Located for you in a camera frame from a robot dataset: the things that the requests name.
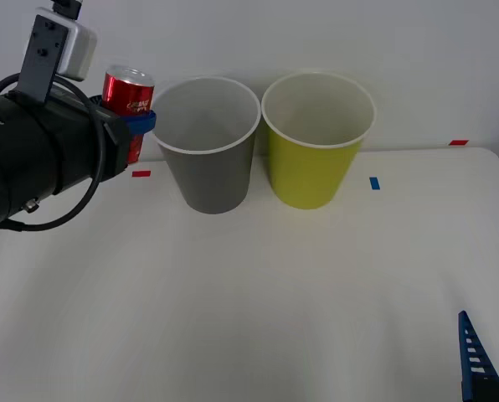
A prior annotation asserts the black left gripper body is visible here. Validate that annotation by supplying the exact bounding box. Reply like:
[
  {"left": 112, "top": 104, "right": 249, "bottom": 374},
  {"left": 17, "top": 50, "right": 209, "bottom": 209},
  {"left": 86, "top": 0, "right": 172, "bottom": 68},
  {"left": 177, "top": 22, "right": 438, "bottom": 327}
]
[{"left": 43, "top": 85, "right": 132, "bottom": 194}]

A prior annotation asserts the yellow-green plastic bin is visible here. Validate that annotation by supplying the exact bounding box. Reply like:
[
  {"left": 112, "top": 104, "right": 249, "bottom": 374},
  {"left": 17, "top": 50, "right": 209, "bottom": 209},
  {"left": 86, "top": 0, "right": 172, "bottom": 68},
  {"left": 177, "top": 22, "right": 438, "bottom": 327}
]
[{"left": 260, "top": 71, "right": 378, "bottom": 211}]

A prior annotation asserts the grey plastic bin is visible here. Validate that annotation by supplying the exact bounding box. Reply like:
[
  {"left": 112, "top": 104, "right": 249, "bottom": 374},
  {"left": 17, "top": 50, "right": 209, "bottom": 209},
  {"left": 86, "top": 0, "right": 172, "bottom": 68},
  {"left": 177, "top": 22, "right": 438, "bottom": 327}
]
[{"left": 151, "top": 75, "right": 262, "bottom": 215}]

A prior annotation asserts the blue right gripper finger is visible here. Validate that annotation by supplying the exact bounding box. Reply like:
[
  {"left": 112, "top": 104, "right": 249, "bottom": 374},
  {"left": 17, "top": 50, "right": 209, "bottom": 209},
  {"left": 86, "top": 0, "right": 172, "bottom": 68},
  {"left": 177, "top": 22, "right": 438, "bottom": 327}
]
[{"left": 457, "top": 310, "right": 499, "bottom": 402}]

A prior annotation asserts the red drink can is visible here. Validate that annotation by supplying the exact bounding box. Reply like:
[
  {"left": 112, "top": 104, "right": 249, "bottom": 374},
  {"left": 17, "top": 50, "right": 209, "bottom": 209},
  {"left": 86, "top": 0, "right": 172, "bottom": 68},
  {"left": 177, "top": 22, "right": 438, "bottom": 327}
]
[{"left": 101, "top": 64, "right": 157, "bottom": 167}]

